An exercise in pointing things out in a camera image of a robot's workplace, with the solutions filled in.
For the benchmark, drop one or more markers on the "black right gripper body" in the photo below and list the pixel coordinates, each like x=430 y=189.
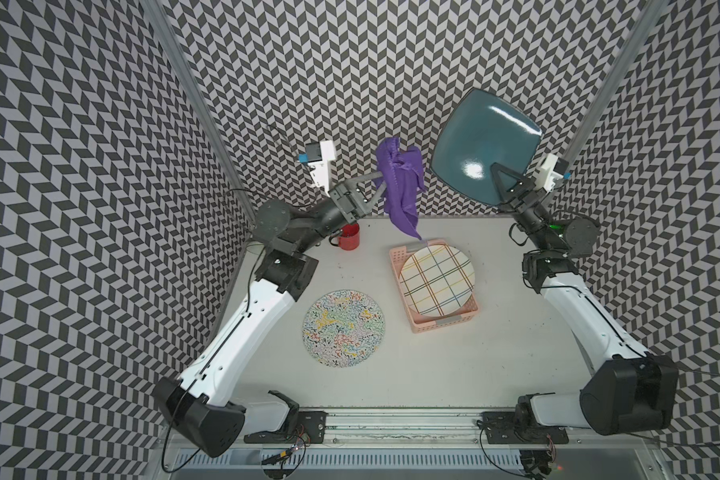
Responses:
x=526 y=200

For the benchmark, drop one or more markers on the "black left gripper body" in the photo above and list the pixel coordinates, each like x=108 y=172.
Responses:
x=345 y=203

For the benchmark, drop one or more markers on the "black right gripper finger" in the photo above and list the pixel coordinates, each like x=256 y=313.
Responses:
x=513 y=178
x=496 y=172

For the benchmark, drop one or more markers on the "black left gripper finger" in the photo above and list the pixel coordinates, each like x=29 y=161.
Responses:
x=365 y=178
x=378 y=194

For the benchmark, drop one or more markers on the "purple microfibre cloth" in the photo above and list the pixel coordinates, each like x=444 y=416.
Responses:
x=403 y=174

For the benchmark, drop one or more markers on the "dark teal square plate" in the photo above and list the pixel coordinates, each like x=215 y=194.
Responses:
x=481 y=130

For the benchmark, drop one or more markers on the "colourful squiggle pattern plate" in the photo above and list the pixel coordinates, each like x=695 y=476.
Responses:
x=343 y=328

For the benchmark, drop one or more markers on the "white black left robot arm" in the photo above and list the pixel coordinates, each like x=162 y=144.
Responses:
x=200 y=403

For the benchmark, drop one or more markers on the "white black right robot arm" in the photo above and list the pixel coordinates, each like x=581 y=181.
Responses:
x=630 y=389

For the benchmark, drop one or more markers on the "plaid striped round plate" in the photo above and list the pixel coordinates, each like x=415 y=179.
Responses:
x=437 y=280

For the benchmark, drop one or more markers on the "red ceramic mug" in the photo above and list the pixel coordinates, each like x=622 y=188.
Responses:
x=347 y=238

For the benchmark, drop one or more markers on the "pink plastic basket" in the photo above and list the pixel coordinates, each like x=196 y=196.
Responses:
x=398 y=255

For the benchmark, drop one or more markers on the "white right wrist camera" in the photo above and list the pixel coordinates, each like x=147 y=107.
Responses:
x=552 y=173

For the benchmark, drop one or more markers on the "aluminium corner post right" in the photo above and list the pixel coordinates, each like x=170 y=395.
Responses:
x=591 y=44

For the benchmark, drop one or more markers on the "aluminium corner post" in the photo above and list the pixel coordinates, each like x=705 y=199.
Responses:
x=155 y=14
x=591 y=44

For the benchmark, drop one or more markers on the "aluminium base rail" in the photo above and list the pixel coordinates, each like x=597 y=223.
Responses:
x=440 y=427

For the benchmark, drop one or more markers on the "aluminium corner post left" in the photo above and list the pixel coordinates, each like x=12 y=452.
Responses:
x=155 y=14

